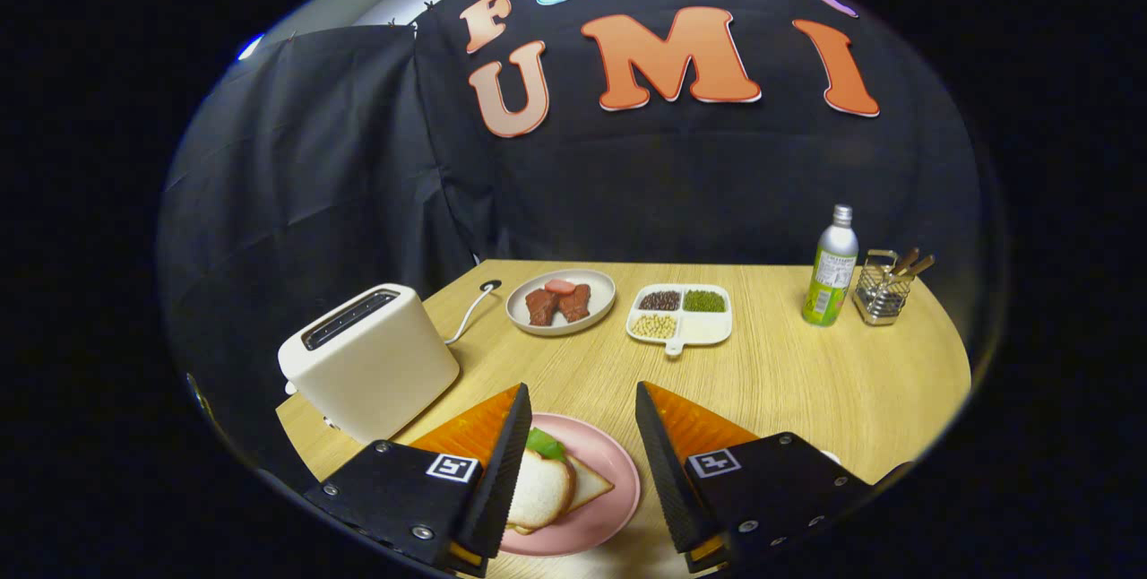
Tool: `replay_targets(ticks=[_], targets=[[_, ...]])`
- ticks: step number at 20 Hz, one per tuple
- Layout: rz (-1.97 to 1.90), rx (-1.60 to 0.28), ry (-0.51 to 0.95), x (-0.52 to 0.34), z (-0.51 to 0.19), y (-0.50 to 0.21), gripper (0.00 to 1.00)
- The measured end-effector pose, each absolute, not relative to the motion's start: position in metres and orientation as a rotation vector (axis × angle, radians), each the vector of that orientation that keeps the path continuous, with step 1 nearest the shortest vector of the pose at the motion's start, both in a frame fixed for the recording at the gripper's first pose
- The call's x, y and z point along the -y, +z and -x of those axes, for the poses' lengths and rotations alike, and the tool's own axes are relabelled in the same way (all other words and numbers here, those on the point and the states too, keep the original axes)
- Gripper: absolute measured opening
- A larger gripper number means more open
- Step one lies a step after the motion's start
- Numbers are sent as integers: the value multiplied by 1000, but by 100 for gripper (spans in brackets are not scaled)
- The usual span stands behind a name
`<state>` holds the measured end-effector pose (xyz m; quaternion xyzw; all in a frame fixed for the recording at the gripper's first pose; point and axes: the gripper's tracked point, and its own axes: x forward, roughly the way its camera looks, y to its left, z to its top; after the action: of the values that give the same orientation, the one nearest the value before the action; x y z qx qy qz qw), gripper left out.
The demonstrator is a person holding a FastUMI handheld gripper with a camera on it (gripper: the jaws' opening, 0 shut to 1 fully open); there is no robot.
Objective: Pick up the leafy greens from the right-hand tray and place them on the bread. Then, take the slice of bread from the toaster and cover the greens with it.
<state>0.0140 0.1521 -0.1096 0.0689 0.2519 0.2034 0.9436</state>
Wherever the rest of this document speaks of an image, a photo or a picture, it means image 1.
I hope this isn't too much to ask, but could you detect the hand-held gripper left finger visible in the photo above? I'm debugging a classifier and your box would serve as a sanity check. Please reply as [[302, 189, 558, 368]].
[[305, 383, 533, 578]]

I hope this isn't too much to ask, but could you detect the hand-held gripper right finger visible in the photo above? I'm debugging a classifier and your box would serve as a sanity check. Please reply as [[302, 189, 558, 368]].
[[634, 381, 877, 573]]

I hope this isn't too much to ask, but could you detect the round-topped toast slice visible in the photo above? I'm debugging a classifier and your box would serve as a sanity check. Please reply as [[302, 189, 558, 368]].
[[506, 450, 576, 531]]

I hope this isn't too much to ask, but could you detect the green lettuce leaf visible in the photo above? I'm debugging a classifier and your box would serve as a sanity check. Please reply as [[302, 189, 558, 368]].
[[525, 428, 567, 462]]

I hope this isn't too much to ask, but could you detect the pink plate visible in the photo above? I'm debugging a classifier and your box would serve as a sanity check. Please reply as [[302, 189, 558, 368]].
[[497, 412, 642, 557]]

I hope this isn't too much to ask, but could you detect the square bread slice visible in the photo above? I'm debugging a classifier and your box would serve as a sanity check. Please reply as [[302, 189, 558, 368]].
[[515, 458, 616, 535]]

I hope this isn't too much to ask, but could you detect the white divided dish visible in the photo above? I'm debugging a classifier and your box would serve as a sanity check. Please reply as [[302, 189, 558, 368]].
[[625, 283, 734, 356]]

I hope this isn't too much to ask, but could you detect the white toaster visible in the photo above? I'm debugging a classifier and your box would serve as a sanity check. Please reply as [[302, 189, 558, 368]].
[[278, 283, 461, 446]]

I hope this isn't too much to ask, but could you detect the brown meat piece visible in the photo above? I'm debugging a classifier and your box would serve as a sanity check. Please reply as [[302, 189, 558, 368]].
[[556, 283, 592, 323], [525, 288, 561, 327]]

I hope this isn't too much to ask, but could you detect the white round plate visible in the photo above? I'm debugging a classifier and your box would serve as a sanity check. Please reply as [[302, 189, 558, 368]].
[[505, 269, 617, 337]]

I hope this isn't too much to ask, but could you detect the green labelled metal bottle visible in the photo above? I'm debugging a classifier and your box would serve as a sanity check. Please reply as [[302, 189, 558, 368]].
[[802, 204, 859, 328]]

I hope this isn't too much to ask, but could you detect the black backdrop cloth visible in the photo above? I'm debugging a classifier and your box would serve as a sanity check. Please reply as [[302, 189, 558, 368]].
[[160, 0, 1005, 490]]

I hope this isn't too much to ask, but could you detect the white toaster cable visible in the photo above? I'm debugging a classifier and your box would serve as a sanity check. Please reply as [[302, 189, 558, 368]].
[[445, 286, 494, 345]]

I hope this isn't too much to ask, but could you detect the metal wire utensil holder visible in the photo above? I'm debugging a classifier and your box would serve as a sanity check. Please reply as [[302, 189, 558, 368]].
[[852, 249, 913, 327]]

